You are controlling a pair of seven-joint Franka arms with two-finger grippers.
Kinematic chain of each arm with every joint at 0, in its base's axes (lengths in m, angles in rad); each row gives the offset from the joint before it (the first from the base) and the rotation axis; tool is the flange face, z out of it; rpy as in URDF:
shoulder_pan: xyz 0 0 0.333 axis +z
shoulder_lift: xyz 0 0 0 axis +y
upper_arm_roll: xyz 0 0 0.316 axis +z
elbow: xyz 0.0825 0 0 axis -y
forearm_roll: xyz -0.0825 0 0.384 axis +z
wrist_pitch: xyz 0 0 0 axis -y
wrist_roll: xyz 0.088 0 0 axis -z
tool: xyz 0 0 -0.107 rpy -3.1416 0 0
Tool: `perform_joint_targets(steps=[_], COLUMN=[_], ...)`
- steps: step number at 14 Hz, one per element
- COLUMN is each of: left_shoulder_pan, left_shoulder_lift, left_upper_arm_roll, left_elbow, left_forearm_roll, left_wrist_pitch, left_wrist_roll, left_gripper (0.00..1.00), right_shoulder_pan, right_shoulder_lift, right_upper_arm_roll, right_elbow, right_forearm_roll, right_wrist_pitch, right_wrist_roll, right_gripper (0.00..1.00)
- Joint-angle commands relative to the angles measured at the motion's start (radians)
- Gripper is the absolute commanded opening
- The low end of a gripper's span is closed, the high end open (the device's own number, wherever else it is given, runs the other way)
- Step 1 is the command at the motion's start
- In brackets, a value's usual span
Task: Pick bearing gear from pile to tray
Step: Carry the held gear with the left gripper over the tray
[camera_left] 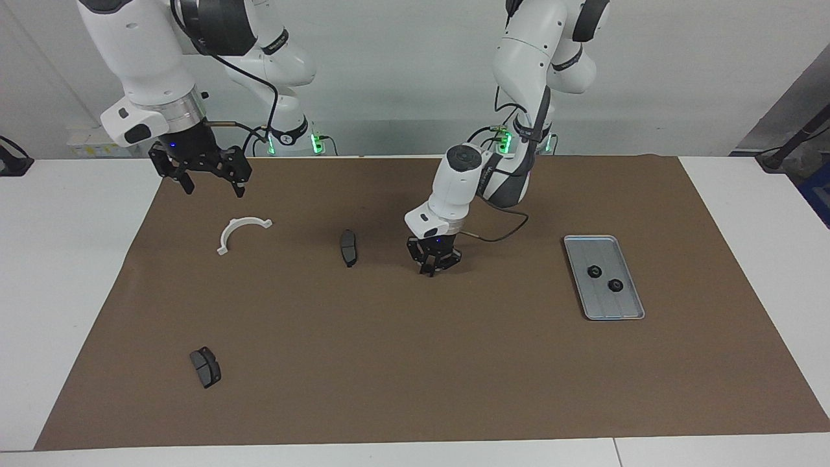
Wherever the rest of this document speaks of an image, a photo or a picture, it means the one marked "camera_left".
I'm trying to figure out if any white wall socket strip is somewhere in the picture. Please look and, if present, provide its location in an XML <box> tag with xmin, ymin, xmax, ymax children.
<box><xmin>66</xmin><ymin>126</ymin><xmax>124</xmax><ymax>158</ymax></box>

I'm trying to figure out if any brown table mat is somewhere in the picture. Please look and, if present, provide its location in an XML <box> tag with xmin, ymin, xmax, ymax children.
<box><xmin>34</xmin><ymin>154</ymin><xmax>830</xmax><ymax>451</ymax></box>

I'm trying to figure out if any black left arm base cable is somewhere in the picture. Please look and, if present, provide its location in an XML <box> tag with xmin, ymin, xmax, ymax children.
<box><xmin>466</xmin><ymin>123</ymin><xmax>514</xmax><ymax>156</ymax></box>

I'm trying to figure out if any black right arm base cable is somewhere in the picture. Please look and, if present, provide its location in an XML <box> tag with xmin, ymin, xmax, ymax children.
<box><xmin>243</xmin><ymin>126</ymin><xmax>281</xmax><ymax>156</ymax></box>

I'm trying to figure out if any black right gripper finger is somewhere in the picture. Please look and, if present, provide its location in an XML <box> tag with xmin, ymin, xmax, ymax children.
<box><xmin>224</xmin><ymin>150</ymin><xmax>252</xmax><ymax>197</ymax></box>
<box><xmin>149</xmin><ymin>152</ymin><xmax>195</xmax><ymax>195</ymax></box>

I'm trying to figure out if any grooved dark grey brake pad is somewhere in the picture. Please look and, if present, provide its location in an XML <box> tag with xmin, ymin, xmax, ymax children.
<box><xmin>189</xmin><ymin>346</ymin><xmax>222</xmax><ymax>389</ymax></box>

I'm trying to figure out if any black arm base cable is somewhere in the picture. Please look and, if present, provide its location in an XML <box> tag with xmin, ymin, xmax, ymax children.
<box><xmin>466</xmin><ymin>123</ymin><xmax>514</xmax><ymax>156</ymax></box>
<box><xmin>243</xmin><ymin>126</ymin><xmax>281</xmax><ymax>156</ymax></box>

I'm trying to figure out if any blue box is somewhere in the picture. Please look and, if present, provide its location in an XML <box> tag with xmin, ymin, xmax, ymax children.
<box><xmin>796</xmin><ymin>162</ymin><xmax>830</xmax><ymax>228</ymax></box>

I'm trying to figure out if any white curved plastic bracket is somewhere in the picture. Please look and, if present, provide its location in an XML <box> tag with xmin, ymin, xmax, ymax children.
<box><xmin>217</xmin><ymin>217</ymin><xmax>274</xmax><ymax>256</ymax></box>

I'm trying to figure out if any silver metal tray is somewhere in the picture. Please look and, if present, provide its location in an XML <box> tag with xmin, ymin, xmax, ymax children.
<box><xmin>563</xmin><ymin>235</ymin><xmax>646</xmax><ymax>322</ymax></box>

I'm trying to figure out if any black clamp mount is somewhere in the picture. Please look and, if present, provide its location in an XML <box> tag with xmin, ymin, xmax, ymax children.
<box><xmin>0</xmin><ymin>135</ymin><xmax>34</xmax><ymax>177</ymax></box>

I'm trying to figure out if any black stand pole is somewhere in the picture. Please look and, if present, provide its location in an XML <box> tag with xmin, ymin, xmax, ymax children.
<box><xmin>755</xmin><ymin>107</ymin><xmax>830</xmax><ymax>173</ymax></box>

